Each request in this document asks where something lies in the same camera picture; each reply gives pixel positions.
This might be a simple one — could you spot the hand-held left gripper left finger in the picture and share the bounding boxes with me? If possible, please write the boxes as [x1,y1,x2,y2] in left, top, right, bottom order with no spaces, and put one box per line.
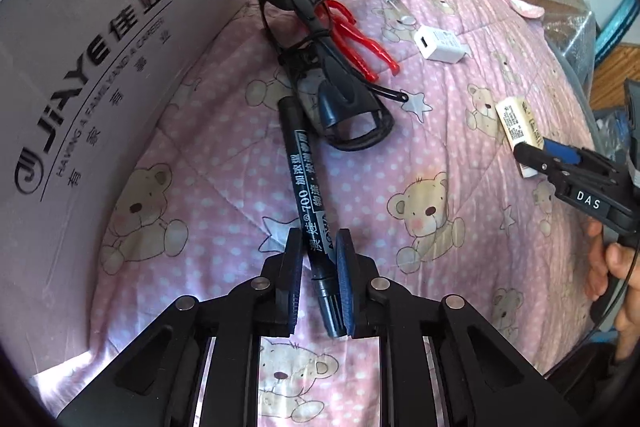
[55,228,306,427]

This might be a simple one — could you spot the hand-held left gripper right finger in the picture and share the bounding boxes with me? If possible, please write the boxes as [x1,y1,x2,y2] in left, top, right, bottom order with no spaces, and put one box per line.
[336,228,583,427]

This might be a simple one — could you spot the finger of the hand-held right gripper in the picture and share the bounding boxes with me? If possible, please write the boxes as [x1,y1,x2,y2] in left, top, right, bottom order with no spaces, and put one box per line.
[514,142,567,188]
[544,138,619,176]

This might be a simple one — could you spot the pale yellow small box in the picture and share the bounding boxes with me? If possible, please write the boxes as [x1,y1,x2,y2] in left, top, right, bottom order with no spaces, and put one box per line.
[496,97,543,179]

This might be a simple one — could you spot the black marker pen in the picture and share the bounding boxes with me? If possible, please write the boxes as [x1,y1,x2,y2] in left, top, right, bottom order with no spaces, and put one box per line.
[277,97,347,339]

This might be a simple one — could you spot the red toy figure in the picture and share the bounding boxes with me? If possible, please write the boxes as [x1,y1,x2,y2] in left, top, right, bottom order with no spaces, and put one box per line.
[327,0,401,82]

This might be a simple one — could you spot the grey cardboard box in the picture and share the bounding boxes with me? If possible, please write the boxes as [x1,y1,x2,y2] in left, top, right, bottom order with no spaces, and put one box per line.
[0,0,257,378]

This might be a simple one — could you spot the person's right hand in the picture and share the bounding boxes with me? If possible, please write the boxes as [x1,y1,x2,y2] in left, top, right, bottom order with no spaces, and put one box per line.
[584,219,640,349]

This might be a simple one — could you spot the pink bear print blanket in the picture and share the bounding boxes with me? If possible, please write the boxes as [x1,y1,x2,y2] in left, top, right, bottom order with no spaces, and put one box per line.
[95,0,601,427]

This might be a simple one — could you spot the small pink cloth item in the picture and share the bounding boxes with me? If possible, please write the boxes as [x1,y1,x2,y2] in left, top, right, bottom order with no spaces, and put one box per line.
[505,0,545,18]

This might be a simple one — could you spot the white charger plug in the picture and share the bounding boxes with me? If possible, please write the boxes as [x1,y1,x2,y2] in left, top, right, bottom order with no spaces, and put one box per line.
[413,25,471,64]

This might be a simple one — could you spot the black sunglasses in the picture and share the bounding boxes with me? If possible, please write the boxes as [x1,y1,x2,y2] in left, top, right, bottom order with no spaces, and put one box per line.
[256,0,407,152]

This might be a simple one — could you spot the black cable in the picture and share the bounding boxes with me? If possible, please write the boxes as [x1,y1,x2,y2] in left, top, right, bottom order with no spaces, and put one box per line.
[542,232,637,378]

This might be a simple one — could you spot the teal boards against wall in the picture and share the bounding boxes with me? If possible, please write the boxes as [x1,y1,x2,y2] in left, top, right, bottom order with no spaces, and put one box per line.
[592,0,640,58]

